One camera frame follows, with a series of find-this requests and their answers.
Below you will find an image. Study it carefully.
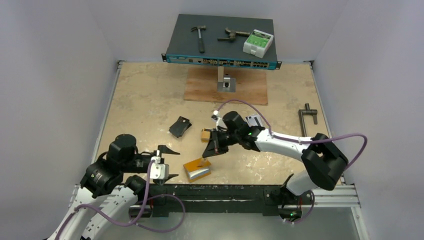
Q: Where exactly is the gold credit card stack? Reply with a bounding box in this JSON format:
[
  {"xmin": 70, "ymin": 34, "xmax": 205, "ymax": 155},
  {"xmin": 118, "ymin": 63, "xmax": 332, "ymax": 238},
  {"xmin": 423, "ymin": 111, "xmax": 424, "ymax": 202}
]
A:
[{"xmin": 200, "ymin": 128, "xmax": 212, "ymax": 143}]

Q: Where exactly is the white credit card stack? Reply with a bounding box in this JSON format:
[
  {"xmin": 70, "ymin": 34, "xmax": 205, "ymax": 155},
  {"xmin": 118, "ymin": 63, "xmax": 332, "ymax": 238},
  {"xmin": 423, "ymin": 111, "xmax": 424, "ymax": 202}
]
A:
[{"xmin": 245, "ymin": 114, "xmax": 264, "ymax": 127}]

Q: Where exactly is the black credit card stack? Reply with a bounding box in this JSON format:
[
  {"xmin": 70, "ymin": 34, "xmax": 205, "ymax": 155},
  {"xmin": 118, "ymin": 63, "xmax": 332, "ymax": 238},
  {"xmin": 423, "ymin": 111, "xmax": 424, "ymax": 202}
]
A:
[{"xmin": 169, "ymin": 116, "xmax": 192, "ymax": 138}]

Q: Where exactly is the orange leather card holder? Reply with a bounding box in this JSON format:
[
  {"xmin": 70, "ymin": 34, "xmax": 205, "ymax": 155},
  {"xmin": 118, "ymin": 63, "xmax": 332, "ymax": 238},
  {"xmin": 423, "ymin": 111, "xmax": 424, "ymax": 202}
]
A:
[{"xmin": 183, "ymin": 158, "xmax": 212, "ymax": 183}]

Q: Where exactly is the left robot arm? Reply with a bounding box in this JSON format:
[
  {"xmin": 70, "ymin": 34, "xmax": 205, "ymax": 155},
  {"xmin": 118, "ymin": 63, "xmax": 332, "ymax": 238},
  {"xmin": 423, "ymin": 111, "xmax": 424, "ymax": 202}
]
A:
[{"xmin": 49, "ymin": 133, "xmax": 177, "ymax": 240}]

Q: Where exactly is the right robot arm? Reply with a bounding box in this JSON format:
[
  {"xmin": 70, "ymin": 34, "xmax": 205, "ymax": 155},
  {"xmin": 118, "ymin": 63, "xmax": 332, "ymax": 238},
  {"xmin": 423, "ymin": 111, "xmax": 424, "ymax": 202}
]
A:
[{"xmin": 202, "ymin": 111, "xmax": 348, "ymax": 204}]

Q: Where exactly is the plywood board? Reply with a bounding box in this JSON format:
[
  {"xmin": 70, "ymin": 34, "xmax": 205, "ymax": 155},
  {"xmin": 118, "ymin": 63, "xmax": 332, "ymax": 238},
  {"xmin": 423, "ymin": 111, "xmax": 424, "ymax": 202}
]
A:
[{"xmin": 183, "ymin": 67, "xmax": 268, "ymax": 106}]

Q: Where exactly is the white green electronic box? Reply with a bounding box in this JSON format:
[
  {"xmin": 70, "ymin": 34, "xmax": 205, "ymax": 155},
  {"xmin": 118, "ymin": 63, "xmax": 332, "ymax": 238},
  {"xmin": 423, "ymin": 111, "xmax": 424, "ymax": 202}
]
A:
[{"xmin": 242, "ymin": 29, "xmax": 274, "ymax": 58}]

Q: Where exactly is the small hammer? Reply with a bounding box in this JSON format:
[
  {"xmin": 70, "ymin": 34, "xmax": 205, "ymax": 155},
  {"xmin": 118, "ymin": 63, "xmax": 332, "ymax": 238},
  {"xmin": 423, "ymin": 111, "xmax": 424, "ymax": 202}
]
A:
[{"xmin": 190, "ymin": 25, "xmax": 207, "ymax": 54}]

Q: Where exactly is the brass clamp tool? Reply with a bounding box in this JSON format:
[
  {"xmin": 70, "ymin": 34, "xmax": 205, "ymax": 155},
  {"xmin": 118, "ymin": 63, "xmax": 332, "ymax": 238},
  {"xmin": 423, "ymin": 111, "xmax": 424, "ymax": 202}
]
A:
[{"xmin": 217, "ymin": 27, "xmax": 251, "ymax": 42}]

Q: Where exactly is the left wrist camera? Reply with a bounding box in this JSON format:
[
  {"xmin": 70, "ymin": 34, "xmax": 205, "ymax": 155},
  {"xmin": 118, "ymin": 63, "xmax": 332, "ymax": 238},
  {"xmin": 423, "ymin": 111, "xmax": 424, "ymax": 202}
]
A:
[{"xmin": 149, "ymin": 156, "xmax": 170, "ymax": 180}]

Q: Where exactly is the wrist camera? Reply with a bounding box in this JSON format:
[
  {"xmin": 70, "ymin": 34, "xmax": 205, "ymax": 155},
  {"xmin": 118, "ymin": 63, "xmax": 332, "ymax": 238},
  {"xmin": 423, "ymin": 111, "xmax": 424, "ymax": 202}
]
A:
[
  {"xmin": 149, "ymin": 156, "xmax": 170, "ymax": 180},
  {"xmin": 211, "ymin": 110, "xmax": 228, "ymax": 131}
]

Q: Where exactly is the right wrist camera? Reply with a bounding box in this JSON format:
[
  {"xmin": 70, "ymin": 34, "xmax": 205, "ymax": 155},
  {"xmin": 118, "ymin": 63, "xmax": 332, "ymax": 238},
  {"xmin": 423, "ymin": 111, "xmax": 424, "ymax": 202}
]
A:
[{"xmin": 211, "ymin": 110, "xmax": 228, "ymax": 131}]

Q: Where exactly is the metal stand bracket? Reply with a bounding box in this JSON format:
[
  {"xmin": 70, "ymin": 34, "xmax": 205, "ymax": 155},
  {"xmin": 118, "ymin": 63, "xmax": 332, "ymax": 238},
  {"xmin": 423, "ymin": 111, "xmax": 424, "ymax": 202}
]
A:
[{"xmin": 217, "ymin": 66, "xmax": 236, "ymax": 93}]

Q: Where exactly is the aluminium frame rail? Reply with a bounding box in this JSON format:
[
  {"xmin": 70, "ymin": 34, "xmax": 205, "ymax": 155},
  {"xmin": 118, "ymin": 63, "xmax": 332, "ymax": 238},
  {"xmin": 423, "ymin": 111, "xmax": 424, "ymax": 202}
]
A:
[{"xmin": 64, "ymin": 60, "xmax": 124, "ymax": 240}]

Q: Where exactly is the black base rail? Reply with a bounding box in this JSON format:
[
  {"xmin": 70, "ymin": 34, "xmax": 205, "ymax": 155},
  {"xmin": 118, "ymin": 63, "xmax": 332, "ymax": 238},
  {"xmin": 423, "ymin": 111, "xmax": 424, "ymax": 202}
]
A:
[{"xmin": 128, "ymin": 184, "xmax": 314, "ymax": 220}]

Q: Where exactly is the dark metal T-handle tool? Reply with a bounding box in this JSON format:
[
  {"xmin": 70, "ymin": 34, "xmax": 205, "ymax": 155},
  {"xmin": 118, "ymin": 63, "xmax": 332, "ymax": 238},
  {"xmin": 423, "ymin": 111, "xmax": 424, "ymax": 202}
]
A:
[{"xmin": 298, "ymin": 102, "xmax": 319, "ymax": 136}]

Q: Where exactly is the blue network switch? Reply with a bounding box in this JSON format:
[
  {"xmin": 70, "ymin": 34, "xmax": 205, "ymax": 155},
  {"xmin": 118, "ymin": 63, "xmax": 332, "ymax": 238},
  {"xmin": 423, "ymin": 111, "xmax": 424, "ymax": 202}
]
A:
[{"xmin": 162, "ymin": 13, "xmax": 282, "ymax": 70}]

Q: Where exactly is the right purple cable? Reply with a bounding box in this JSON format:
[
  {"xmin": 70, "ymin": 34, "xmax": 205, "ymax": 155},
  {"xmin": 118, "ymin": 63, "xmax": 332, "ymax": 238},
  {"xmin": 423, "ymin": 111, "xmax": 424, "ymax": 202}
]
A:
[{"xmin": 215, "ymin": 99, "xmax": 368, "ymax": 173}]

